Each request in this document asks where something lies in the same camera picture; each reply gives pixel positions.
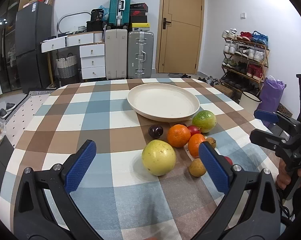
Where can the orange tangerine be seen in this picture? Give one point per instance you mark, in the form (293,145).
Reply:
(194,143)
(178,136)

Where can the white drawer desk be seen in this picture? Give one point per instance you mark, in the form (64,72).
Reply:
(91,51)

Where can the beige suitcase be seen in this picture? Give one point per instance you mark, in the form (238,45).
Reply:
(116,54)

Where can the white bucket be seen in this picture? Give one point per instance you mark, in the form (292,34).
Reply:
(249,102)

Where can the purple bag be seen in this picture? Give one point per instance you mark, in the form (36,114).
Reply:
(271,94)

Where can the wooden shoe rack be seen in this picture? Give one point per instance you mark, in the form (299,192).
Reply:
(246,59)

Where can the black refrigerator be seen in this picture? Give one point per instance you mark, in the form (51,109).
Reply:
(32,26)

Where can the red tomato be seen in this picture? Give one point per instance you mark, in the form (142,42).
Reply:
(229,160)
(194,130)

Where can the yellow round fruit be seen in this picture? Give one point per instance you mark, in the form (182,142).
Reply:
(158,157)

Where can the teal suitcase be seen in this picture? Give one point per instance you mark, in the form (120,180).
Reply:
(119,14)

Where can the silver suitcase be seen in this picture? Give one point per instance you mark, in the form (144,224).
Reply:
(140,54)

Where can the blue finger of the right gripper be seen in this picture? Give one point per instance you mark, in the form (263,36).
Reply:
(271,142)
(277,118)

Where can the woven laundry basket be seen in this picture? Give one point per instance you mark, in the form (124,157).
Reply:
(67,69)

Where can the dark purple plum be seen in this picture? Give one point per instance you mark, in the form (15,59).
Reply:
(155,131)

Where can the right hand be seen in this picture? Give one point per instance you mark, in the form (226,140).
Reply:
(283,178)

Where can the stacked black shoe boxes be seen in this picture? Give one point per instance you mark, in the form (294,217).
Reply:
(138,13)

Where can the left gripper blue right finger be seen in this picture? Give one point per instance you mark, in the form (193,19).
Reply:
(250,206)

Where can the cream round plate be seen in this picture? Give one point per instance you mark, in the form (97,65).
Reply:
(163,102)

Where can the green passion fruit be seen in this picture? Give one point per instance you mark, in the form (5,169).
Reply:
(205,121)

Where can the wooden door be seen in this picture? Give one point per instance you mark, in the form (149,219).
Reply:
(180,32)

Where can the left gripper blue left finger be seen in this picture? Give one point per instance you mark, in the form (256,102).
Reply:
(44,208)

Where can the yellow shoe box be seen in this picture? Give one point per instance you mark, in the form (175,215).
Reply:
(140,26)

